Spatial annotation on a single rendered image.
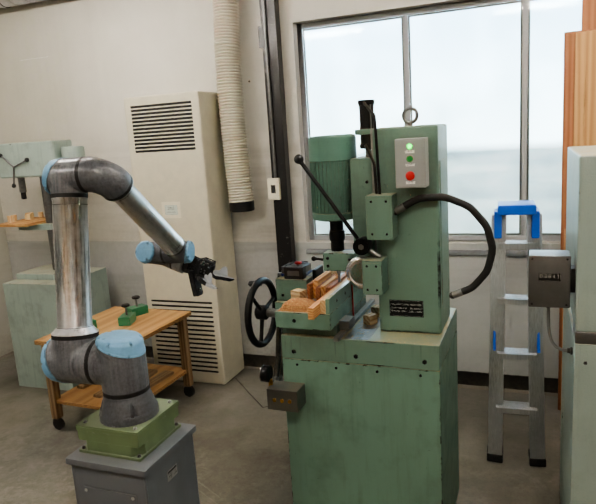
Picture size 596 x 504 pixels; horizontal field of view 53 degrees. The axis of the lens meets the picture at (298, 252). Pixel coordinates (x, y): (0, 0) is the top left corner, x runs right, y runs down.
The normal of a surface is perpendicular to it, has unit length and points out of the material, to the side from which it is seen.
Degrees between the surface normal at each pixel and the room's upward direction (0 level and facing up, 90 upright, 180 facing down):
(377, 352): 90
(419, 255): 90
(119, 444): 90
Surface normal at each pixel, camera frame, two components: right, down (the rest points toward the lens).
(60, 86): -0.36, 0.20
